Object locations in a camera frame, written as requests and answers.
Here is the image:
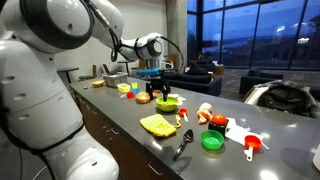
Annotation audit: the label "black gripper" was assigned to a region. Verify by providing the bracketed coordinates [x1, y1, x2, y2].
[145, 75, 172, 103]

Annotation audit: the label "black plastic spoon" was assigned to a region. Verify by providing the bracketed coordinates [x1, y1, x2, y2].
[172, 129, 195, 162]

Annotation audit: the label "lime green mixing bowl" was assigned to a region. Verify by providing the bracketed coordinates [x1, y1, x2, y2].
[155, 96, 180, 113]

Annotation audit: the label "small green plastic bowl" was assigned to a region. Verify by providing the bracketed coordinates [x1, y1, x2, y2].
[200, 129, 225, 151]

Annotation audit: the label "wicker basket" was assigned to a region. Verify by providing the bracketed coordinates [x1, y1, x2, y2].
[134, 91, 152, 105]

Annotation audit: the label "small red measuring cup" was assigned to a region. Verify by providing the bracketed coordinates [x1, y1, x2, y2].
[178, 107, 190, 123]

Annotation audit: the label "yellow knitted mitt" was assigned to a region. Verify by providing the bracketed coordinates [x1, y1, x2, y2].
[139, 113, 178, 139]

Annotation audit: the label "dark blue sofa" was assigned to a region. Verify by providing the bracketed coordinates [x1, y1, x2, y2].
[162, 70, 223, 97]

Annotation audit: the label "yellow plastic container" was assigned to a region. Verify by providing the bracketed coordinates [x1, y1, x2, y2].
[116, 82, 132, 94]

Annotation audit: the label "seated person dark clothes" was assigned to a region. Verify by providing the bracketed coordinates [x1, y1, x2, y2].
[186, 58, 210, 76]

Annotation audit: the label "orange white plush toy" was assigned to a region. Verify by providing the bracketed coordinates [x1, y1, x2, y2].
[196, 102, 214, 125]

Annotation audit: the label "grey metal container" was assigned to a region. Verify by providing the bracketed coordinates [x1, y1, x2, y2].
[102, 71, 130, 89]

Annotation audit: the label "orange ball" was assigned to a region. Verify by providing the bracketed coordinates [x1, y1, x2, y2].
[210, 113, 229, 126]

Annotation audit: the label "wooden side table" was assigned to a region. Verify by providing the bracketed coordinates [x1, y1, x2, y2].
[213, 64, 225, 76]

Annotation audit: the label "tan round dish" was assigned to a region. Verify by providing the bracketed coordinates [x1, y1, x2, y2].
[90, 79, 106, 89]

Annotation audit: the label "black cube block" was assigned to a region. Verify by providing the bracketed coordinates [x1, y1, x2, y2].
[208, 121, 228, 138]

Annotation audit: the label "dark wood counter cabinet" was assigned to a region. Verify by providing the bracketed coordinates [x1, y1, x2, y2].
[69, 87, 183, 180]

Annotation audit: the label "wooden chair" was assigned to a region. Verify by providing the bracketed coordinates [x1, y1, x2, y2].
[78, 64, 98, 81]

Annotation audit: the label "round dark table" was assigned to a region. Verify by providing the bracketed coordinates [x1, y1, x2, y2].
[56, 66, 81, 85]

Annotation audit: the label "dark blue armchair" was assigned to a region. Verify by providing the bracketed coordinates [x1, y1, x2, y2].
[238, 66, 285, 96]

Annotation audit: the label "large red measuring cup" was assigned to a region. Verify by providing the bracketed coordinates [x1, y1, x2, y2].
[243, 134, 263, 163]

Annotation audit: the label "grey jacket pile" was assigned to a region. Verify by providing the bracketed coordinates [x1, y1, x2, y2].
[242, 79, 320, 119]

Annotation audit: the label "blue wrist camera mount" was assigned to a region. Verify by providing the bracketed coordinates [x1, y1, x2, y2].
[135, 67, 165, 78]

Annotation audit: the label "yellow knitted strap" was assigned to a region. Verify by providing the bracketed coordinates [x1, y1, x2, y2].
[174, 114, 183, 130]

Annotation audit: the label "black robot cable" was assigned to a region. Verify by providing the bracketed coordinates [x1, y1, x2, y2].
[83, 0, 185, 72]

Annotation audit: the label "large glass window wall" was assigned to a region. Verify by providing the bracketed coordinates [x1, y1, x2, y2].
[186, 0, 320, 71]

